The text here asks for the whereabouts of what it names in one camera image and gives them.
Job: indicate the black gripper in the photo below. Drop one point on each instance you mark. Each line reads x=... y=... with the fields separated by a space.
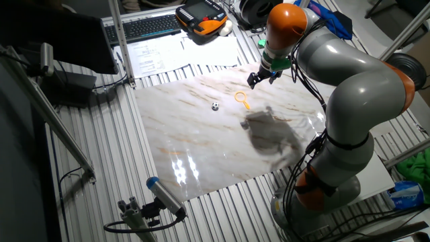
x=265 y=73

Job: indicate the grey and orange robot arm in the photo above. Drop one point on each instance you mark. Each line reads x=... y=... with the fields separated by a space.
x=363 y=90

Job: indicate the small black white soccer ball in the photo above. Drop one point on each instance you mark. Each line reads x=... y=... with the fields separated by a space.
x=215 y=106

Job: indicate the printed white paper sheet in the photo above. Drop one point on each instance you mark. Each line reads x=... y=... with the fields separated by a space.
x=211 y=50
x=154 y=57

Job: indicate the white rounded plastic object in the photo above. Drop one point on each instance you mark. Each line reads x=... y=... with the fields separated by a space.
x=226 y=28

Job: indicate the black round spool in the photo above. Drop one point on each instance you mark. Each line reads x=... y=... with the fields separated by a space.
x=257 y=11

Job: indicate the blue cloth bag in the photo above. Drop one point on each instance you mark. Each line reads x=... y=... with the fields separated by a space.
x=331 y=20

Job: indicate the orange black teach pendant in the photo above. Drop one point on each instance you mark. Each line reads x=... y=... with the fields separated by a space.
x=201 y=15

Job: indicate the marble pattern board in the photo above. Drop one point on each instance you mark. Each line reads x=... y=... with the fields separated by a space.
x=201 y=141

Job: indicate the black computer keyboard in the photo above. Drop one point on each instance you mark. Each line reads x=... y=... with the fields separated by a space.
x=144 y=28

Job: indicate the black round disc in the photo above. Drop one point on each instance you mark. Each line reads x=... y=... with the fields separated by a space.
x=404 y=69

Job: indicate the white flat board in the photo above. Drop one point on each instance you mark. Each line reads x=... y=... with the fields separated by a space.
x=376 y=178

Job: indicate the green cloth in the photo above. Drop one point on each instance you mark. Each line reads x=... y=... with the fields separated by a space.
x=418 y=171

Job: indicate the blue plastic packet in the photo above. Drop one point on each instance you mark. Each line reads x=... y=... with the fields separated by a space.
x=404 y=195

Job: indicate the black box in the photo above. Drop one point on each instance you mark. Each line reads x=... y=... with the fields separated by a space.
x=70 y=89

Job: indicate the black computer monitor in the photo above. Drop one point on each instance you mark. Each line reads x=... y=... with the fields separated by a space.
x=60 y=40

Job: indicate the long diagonal aluminium strut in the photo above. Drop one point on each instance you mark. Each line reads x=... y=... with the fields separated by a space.
x=50 y=114

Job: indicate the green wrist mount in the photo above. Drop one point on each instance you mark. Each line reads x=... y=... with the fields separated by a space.
x=277 y=63

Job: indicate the aluminium post beside spool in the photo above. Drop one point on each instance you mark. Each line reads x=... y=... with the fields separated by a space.
x=304 y=2

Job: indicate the slanted aluminium frame bar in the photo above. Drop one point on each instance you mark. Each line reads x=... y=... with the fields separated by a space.
x=403 y=33

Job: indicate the upright aluminium profile post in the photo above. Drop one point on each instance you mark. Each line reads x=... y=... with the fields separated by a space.
x=120 y=40

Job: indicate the silver camera with blue end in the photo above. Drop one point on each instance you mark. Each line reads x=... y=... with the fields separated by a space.
x=166 y=196

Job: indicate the low aluminium frame bar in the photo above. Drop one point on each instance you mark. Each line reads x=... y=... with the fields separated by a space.
x=408 y=154

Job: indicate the short aluminium camera stand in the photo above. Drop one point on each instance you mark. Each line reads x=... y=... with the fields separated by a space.
x=134 y=218

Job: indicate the silver camera on strut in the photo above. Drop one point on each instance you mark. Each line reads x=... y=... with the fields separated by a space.
x=47 y=58

